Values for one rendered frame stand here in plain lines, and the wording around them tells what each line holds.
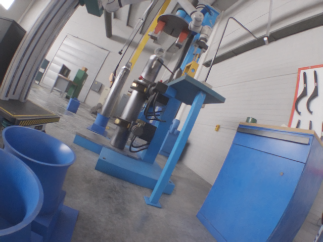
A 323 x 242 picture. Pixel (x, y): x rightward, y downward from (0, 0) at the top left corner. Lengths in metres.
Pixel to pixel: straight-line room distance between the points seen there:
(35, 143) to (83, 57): 13.06
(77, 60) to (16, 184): 13.42
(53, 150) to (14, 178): 0.32
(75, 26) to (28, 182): 14.95
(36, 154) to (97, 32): 13.91
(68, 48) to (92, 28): 2.55
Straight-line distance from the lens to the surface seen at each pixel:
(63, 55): 14.26
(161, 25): 2.59
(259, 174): 1.19
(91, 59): 13.52
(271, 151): 1.19
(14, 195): 0.51
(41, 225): 0.63
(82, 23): 15.14
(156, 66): 2.21
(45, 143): 0.76
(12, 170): 0.48
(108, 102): 3.40
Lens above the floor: 0.60
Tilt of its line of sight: 3 degrees up
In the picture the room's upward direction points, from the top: 24 degrees clockwise
